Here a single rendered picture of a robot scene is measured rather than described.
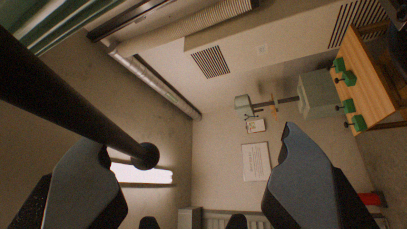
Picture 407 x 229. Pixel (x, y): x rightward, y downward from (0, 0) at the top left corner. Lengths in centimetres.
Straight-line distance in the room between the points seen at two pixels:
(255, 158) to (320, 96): 139
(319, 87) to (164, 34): 182
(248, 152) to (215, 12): 223
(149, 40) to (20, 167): 138
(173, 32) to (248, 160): 227
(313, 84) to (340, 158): 126
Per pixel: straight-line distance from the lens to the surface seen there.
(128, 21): 177
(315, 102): 223
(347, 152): 310
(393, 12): 32
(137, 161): 20
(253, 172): 293
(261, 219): 291
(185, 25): 159
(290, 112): 316
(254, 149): 297
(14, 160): 159
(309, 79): 236
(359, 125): 155
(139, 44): 183
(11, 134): 160
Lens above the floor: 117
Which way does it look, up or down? 22 degrees up
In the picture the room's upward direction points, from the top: 100 degrees counter-clockwise
